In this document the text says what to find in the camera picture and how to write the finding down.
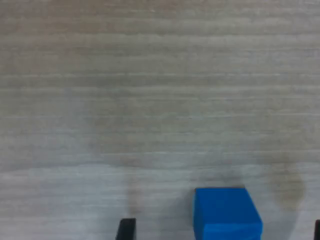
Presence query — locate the blue cube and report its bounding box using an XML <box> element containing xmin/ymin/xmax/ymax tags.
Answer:
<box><xmin>193</xmin><ymin>187</ymin><xmax>264</xmax><ymax>240</ymax></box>

